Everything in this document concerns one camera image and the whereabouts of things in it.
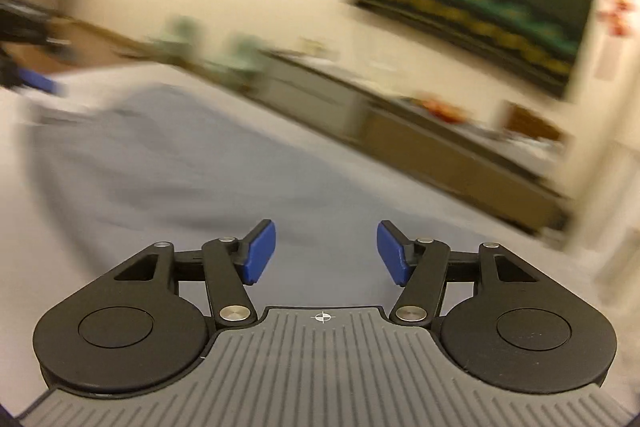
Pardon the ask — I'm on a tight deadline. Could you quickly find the long grey brown sideboard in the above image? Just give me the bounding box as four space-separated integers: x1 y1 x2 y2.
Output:
252 50 570 234

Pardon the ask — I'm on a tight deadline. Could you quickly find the grey garment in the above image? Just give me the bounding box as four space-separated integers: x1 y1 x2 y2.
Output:
25 87 480 308

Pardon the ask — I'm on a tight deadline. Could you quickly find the red fruit bowl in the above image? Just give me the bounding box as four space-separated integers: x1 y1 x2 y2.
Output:
411 94 469 124

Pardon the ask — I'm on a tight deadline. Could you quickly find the green plastic chair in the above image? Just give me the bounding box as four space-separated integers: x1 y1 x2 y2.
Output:
205 32 268 94
149 15 203 66

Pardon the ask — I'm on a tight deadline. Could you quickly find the brown lattice board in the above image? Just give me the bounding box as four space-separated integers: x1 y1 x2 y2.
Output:
502 102 566 144

